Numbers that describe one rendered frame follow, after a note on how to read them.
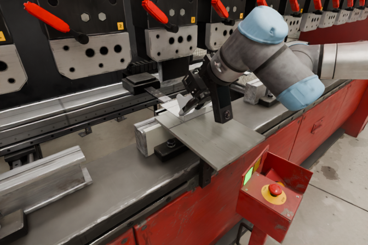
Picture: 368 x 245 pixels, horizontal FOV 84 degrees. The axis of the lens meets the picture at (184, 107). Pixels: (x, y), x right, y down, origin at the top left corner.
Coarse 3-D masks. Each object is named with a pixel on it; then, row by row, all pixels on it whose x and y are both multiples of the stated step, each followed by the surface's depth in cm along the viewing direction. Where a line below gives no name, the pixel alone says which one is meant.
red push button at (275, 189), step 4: (272, 184) 63; (276, 184) 63; (268, 188) 62; (272, 188) 62; (276, 188) 62; (280, 188) 62; (272, 192) 61; (276, 192) 60; (280, 192) 61; (276, 196) 62
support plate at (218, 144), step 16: (176, 128) 56; (192, 128) 56; (208, 128) 56; (224, 128) 56; (240, 128) 56; (192, 144) 50; (208, 144) 50; (224, 144) 50; (240, 144) 50; (256, 144) 51; (208, 160) 45; (224, 160) 45
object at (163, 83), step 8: (184, 56) 60; (160, 64) 57; (168, 64) 58; (176, 64) 60; (184, 64) 62; (160, 72) 58; (168, 72) 59; (176, 72) 61; (184, 72) 63; (160, 80) 60; (168, 80) 61; (176, 80) 63
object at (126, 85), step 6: (126, 78) 82; (132, 78) 80; (138, 78) 80; (144, 78) 80; (150, 78) 80; (156, 78) 84; (126, 84) 80; (132, 84) 78; (138, 84) 78; (144, 84) 79; (150, 84) 80; (156, 84) 82; (132, 90) 78; (138, 90) 78; (144, 90) 79; (150, 90) 77; (156, 90) 77; (156, 96) 73; (162, 96) 73; (162, 102) 70
